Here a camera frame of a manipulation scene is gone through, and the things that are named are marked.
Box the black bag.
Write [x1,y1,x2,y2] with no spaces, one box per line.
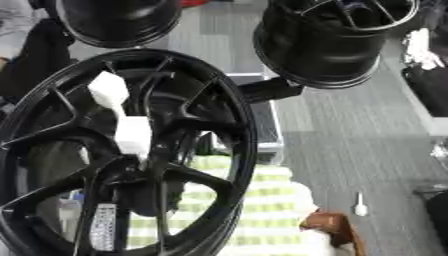
[400,62,448,118]

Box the white pin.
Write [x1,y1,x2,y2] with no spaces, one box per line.
[353,191,371,218]
[113,115,156,170]
[85,70,133,118]

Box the white crumpled bag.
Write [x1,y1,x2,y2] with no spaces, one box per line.
[400,27,447,71]

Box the brown cardboard box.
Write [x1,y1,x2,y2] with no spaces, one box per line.
[297,210,370,256]

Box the person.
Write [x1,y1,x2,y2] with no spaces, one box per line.
[0,0,79,103]

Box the red object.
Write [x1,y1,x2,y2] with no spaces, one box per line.
[178,0,210,9]

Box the large black spoked wheel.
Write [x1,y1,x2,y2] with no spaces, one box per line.
[0,48,259,256]

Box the black wheel stand bracket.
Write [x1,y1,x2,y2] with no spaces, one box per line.
[234,76,307,104]

